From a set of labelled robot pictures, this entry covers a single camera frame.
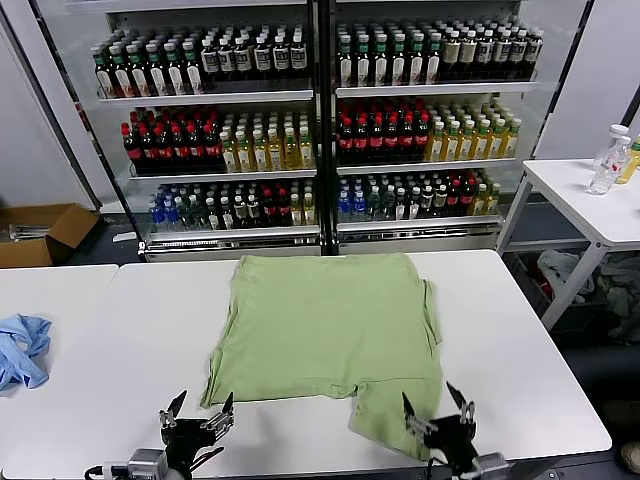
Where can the black plastic crate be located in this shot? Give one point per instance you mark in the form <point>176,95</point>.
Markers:
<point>522,280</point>

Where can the blue water bottle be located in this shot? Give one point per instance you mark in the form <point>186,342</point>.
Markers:
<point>171,216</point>
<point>345,207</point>
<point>358,207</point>
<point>157,216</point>

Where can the yellow juice bottle green label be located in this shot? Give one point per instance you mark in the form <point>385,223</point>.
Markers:
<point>276,153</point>
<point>467,143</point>
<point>260,154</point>
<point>511,140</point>
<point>497,141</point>
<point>244,155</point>
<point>307,151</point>
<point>291,152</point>
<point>482,142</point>
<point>229,155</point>
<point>436,145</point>
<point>451,144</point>

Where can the clear bottle red label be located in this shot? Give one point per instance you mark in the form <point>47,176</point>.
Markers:
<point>607,167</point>

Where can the clear green-tint water bottle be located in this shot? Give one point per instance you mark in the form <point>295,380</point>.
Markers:
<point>388,206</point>
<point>374,206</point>
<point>199,215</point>
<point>186,215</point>

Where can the small yellow tea bottle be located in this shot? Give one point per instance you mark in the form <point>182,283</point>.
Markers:
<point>479,201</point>
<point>297,212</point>
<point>493,200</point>
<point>310,211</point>

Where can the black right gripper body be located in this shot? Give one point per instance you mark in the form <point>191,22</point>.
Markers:
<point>455,442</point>

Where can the white beverage display cabinet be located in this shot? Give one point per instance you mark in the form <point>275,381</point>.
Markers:
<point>225,250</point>
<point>415,242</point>

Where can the clear bottle white cap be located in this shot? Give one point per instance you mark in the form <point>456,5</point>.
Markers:
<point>612,135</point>

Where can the crumpled light blue cloth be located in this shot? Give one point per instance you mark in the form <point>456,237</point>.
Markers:
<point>22,350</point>

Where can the small white-cap dark bottle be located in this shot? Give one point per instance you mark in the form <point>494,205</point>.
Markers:
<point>213,215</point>
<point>427,202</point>
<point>414,204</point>
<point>227,214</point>
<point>255,213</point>
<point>440,201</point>
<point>401,205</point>
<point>241,214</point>

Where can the white cabinet shelf board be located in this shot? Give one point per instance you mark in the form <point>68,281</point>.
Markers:
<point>420,224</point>
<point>225,175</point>
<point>230,232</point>
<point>210,96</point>
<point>435,89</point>
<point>425,167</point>

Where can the red cloth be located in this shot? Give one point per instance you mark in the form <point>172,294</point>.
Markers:
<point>542,286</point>

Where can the grey green clothes pile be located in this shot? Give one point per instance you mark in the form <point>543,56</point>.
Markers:
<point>622,295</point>

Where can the white scrap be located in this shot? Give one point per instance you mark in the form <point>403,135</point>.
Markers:
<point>123,237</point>

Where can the brown shoe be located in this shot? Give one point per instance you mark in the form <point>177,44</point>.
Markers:
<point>632,457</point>

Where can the small red-cap cola bottle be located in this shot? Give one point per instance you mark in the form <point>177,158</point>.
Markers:
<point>453,200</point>
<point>283,210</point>
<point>466,199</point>
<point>269,210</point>

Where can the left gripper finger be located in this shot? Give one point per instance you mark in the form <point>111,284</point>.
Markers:
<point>222,417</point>
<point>172,412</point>

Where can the white grey cloth pile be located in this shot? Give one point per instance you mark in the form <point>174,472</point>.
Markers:
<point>560,270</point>

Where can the open cardboard box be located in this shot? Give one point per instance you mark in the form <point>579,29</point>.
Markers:
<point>30,250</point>

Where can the yellow drink bottle green label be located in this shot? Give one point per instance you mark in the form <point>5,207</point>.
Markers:
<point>631,165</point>

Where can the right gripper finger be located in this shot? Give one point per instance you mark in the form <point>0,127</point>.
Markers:
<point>467,412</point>
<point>419,425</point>

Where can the silver metal rods bundle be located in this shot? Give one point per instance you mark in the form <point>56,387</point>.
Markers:
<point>27,232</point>

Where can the beige-label dark drink bottle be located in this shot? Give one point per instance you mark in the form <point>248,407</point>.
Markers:
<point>468,54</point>
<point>451,55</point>

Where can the open glass cabinet door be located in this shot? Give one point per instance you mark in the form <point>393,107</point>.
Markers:
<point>560,75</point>
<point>72,125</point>

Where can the white side table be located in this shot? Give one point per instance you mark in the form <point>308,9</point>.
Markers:
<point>575,200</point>

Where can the light green polo shirt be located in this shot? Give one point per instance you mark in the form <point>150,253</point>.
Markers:
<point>325,330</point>

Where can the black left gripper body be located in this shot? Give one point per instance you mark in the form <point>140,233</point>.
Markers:
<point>190,442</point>

